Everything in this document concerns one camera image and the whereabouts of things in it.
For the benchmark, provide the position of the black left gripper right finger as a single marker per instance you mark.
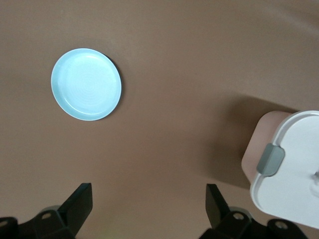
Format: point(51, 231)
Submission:
point(215, 209)

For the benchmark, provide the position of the light blue round plate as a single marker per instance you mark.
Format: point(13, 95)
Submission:
point(87, 84)

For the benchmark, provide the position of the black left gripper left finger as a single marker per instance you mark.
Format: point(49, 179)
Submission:
point(77, 209)

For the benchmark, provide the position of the white lidded storage box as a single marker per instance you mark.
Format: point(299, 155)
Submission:
point(299, 149)

